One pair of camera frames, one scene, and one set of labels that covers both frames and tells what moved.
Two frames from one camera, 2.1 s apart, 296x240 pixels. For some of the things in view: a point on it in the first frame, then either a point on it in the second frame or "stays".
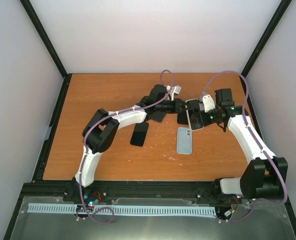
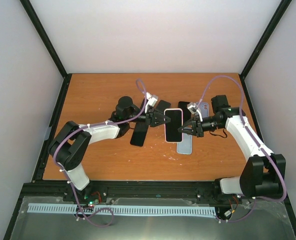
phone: (194, 114) → (172, 135)
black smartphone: (139, 134) stays
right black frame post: (273, 23) stays
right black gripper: (204, 120) → (194, 122)
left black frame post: (50, 47) stays
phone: (184, 140) stays
